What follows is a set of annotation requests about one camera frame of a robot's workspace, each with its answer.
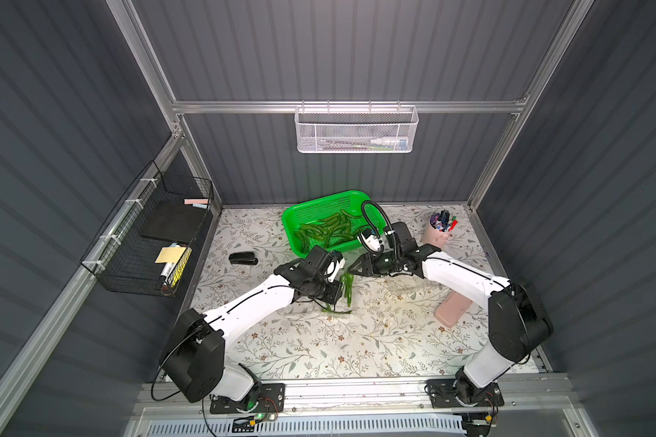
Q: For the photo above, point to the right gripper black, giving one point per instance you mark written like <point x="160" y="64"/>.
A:
<point x="369" y="264"/>

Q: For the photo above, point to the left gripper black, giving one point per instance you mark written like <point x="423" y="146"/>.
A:
<point x="331" y="289"/>

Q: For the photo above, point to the clear pepper container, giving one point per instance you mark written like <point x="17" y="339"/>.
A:
<point x="346" y="281"/>

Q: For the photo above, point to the green plastic basket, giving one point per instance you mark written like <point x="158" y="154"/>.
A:
<point x="331" y="222"/>

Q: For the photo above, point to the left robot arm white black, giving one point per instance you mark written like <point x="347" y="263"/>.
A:
<point x="194" y="357"/>

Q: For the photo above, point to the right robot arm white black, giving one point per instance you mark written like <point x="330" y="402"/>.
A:
<point x="518" y="322"/>

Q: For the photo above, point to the black stapler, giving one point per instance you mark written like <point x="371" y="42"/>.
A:
<point x="243" y="258"/>

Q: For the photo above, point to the pink pen cup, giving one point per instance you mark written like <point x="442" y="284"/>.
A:
<point x="439" y="228"/>

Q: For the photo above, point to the pink case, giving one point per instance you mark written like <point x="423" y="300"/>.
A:
<point x="449" y="312"/>

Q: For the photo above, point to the yellow sticky notes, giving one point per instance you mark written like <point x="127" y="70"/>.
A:
<point x="171" y="254"/>

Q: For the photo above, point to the black notebook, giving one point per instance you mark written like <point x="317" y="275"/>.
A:
<point x="173" y="221"/>

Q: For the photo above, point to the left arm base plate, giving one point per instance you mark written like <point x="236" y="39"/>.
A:
<point x="266" y="398"/>

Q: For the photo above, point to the white wire wall basket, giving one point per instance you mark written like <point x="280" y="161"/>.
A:
<point x="355" y="129"/>

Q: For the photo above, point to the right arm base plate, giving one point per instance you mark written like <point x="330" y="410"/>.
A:
<point x="452" y="392"/>

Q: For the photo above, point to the black wire wall basket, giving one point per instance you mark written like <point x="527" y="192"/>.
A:
<point x="122" y="261"/>

